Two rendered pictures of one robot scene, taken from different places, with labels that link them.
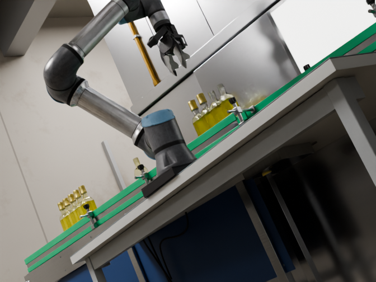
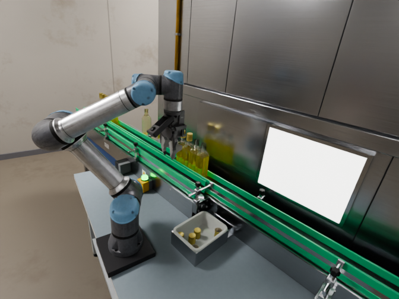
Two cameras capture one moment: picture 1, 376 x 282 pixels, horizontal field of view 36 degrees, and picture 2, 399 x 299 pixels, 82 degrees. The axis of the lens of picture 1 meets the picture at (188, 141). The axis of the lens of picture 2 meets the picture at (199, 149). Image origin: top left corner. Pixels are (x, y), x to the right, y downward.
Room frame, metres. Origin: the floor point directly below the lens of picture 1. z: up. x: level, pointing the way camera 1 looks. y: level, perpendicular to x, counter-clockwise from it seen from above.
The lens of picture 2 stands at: (1.20, -0.28, 1.63)
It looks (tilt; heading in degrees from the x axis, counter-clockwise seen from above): 24 degrees down; 4
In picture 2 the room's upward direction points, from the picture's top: 5 degrees clockwise
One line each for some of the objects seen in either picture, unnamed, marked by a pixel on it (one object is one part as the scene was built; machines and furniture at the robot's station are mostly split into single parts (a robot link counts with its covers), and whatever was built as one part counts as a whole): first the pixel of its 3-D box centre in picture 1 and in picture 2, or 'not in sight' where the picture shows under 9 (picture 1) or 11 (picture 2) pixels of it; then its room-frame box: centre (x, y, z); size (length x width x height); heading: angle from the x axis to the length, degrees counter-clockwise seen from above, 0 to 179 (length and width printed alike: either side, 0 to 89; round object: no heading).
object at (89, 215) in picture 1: (87, 217); (103, 131); (2.83, 0.61, 0.94); 0.07 x 0.04 x 0.13; 140
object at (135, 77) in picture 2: (128, 10); (146, 85); (2.07, 0.00, 1.48); 0.11 x 0.11 x 0.08; 13
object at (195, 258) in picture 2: not in sight; (203, 234); (2.06, -0.28, 0.79); 0.27 x 0.17 x 0.08; 140
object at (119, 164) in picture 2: not in sight; (123, 167); (2.59, 0.36, 0.79); 0.08 x 0.08 x 0.08; 50
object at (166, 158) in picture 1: (174, 159); (125, 235); (1.94, 0.07, 0.83); 0.15 x 0.15 x 0.10
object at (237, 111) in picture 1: (241, 112); (200, 191); (2.19, -0.24, 0.95); 0.17 x 0.03 x 0.12; 140
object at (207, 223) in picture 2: not in sight; (200, 235); (2.04, -0.26, 0.80); 0.22 x 0.17 x 0.09; 140
